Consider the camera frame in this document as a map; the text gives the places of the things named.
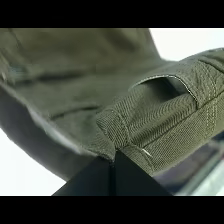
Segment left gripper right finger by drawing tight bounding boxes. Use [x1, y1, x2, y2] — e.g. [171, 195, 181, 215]
[110, 149, 172, 197]

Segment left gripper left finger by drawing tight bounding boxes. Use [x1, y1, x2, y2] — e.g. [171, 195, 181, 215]
[52, 156, 112, 197]

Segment dark green trousers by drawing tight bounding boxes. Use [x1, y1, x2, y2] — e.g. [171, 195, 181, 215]
[0, 27, 224, 183]

